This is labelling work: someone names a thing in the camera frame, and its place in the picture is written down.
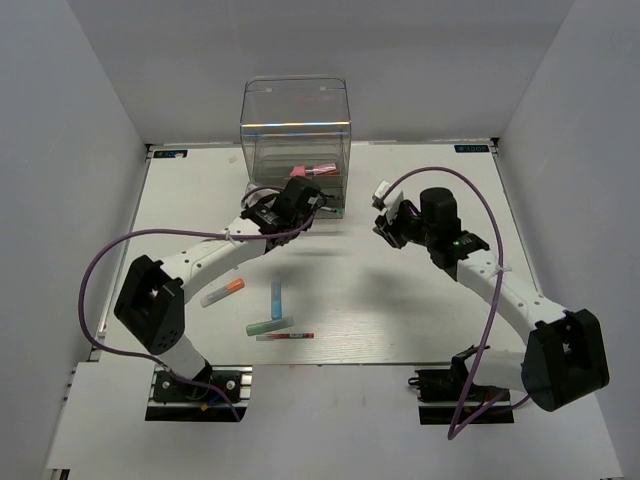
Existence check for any pink capped marker tube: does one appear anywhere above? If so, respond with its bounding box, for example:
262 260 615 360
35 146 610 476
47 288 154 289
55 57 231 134
288 163 340 178

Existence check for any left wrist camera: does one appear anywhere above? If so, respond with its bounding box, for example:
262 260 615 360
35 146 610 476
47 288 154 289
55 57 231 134
241 184 282 207

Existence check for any green pen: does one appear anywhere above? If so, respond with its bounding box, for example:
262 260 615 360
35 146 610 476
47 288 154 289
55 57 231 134
317 206 344 218

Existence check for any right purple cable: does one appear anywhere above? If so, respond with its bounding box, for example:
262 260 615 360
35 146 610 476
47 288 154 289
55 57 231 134
382 167 531 441

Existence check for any blue table label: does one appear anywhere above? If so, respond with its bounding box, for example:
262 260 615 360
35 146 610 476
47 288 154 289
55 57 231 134
454 144 490 154
153 149 188 159

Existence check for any red pen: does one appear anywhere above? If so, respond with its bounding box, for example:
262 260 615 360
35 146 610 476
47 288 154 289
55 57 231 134
255 332 315 341

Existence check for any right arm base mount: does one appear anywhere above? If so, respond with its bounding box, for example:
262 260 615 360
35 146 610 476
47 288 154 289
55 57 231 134
409 367 516 426

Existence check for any green highlighter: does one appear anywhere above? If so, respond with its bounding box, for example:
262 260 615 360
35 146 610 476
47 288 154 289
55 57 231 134
246 317 295 336

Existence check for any left blue table label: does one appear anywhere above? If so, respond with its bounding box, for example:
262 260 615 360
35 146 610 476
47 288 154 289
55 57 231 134
153 149 188 159

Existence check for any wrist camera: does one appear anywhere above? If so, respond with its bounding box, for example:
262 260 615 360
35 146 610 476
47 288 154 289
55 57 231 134
241 184 282 207
372 180 404 221

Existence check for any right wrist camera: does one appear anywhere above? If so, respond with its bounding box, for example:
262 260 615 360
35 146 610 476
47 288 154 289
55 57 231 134
372 180 404 221

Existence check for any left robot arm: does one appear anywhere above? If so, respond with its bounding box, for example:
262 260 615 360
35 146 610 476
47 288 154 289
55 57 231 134
114 177 322 399

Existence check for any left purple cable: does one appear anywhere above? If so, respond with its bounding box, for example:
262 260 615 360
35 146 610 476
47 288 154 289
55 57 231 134
79 185 314 421

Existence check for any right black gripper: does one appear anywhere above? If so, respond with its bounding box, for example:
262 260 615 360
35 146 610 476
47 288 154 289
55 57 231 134
374 202 437 249

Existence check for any orange capped highlighter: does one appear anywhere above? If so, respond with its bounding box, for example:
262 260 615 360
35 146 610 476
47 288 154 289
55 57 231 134
200 278 245 308

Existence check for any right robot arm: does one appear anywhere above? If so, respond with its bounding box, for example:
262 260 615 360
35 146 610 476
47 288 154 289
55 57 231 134
373 181 610 412

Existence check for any purple cable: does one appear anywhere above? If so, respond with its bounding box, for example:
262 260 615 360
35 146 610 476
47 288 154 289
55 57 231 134
382 167 531 441
79 185 314 421

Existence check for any clear acrylic drawer organizer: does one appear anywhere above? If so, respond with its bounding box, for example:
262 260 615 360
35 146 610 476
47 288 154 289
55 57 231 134
240 75 351 213

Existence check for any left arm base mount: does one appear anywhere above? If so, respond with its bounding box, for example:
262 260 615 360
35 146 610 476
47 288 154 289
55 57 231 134
145 366 253 423

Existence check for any blue highlighter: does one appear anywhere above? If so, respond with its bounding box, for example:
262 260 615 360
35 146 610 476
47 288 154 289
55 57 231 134
270 277 283 320

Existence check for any right blue table label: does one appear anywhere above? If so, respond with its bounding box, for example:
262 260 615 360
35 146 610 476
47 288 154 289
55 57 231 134
454 144 490 154

